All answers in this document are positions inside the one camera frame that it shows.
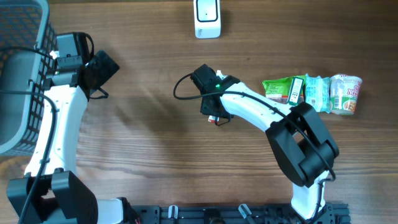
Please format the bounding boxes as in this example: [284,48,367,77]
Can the left camera black cable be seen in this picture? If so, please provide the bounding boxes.
[0,45,60,224]

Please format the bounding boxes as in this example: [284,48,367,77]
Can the red snack packet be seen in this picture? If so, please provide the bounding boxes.
[208,116,218,123]

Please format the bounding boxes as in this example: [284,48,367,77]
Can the white barcode scanner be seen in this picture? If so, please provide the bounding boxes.
[193,0,221,39]

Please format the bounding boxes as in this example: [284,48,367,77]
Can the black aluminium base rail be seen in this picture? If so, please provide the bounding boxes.
[124,203,352,224]

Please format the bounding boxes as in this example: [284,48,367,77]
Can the camera black cable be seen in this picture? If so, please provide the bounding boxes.
[0,45,60,224]
[172,72,337,220]

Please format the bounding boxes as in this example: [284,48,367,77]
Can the grey plastic shopping basket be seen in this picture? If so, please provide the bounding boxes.
[1,0,57,156]

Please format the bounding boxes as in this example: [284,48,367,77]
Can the right camera black cable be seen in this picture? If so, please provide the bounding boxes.
[172,72,337,220]

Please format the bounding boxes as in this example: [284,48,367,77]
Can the light blue snack packet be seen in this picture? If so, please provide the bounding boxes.
[304,74,330,113]

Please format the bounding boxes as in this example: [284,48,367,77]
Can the green white small box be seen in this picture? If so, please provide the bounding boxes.
[287,76,305,106]

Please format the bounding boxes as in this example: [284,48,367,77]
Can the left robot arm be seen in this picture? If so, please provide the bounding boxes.
[1,32,125,223]

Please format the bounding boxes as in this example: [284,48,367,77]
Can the cup noodles container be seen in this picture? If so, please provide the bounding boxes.
[330,74,363,115]

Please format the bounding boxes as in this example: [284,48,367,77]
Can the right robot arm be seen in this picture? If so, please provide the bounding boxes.
[188,64,340,223]

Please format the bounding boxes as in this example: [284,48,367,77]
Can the green snack packet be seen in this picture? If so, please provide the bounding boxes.
[262,77,289,104]

